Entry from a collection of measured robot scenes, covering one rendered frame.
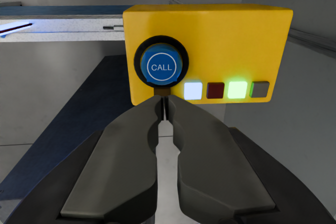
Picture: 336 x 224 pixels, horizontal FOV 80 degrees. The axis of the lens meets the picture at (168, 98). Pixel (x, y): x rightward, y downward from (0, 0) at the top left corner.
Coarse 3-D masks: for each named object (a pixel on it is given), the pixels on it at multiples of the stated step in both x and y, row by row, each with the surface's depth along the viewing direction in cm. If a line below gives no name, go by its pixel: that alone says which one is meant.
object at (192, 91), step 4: (184, 84) 21; (188, 84) 21; (192, 84) 21; (196, 84) 21; (200, 84) 21; (184, 88) 21; (188, 88) 21; (192, 88) 21; (196, 88) 21; (200, 88) 21; (184, 92) 22; (188, 92) 21; (192, 92) 21; (196, 92) 21; (200, 92) 21; (184, 96) 22; (188, 96) 22; (192, 96) 22; (196, 96) 22; (200, 96) 22
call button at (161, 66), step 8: (152, 48) 19; (160, 48) 19; (168, 48) 19; (144, 56) 19; (152, 56) 19; (160, 56) 19; (168, 56) 19; (176, 56) 19; (144, 64) 19; (152, 64) 19; (160, 64) 19; (168, 64) 19; (176, 64) 19; (144, 72) 20; (152, 72) 20; (160, 72) 20; (168, 72) 20; (176, 72) 20; (152, 80) 20; (160, 80) 20; (168, 80) 20; (176, 80) 20
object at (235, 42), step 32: (128, 32) 19; (160, 32) 19; (192, 32) 19; (224, 32) 19; (256, 32) 19; (128, 64) 20; (192, 64) 21; (224, 64) 21; (256, 64) 21; (224, 96) 22
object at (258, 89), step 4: (252, 84) 21; (256, 84) 21; (260, 84) 21; (264, 84) 21; (268, 84) 21; (252, 88) 22; (256, 88) 21; (260, 88) 21; (264, 88) 22; (252, 92) 22; (256, 92) 22; (260, 92) 22; (264, 92) 22; (252, 96) 22; (256, 96) 22; (260, 96) 22; (264, 96) 22
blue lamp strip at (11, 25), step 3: (27, 21) 37; (3, 24) 34; (6, 24) 34; (9, 24) 34; (12, 24) 34; (15, 24) 34; (18, 24) 34; (21, 24) 35; (0, 27) 31; (3, 27) 31; (6, 27) 32; (9, 27) 32
